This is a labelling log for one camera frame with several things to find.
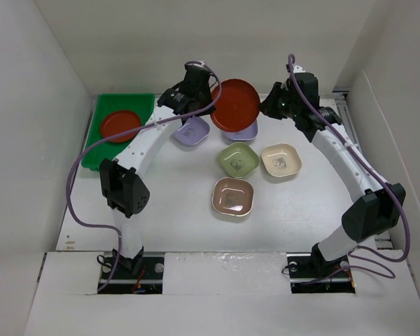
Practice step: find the purple square plate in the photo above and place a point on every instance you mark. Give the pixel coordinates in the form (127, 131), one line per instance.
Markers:
(193, 131)
(246, 134)

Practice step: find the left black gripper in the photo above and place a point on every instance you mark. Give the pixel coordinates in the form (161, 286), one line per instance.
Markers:
(208, 92)

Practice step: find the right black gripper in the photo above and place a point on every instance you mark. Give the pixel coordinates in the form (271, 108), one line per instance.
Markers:
(269, 104)

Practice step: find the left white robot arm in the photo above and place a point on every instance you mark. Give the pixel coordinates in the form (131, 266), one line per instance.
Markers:
(122, 177)

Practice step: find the green plastic bin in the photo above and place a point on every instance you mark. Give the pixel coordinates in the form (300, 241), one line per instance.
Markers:
(140, 103)

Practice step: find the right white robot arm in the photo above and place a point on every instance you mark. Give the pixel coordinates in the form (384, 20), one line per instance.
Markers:
(377, 204)

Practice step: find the red round plate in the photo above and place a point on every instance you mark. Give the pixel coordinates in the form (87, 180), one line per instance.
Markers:
(237, 107)
(118, 122)

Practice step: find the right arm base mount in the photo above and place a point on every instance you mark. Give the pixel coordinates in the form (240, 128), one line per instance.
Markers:
(305, 278)

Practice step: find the cream square panda plate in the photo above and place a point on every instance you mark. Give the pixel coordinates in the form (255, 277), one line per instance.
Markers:
(281, 162)

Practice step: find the aluminium rail right side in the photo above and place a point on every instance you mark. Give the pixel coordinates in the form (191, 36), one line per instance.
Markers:
(340, 98)

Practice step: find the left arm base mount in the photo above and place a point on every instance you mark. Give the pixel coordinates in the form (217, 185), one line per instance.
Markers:
(147, 281)

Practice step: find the green square panda plate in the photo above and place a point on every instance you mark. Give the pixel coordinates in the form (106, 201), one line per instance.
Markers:
(238, 160)

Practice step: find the pink square panda plate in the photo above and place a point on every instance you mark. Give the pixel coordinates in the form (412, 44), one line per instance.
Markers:
(232, 199)

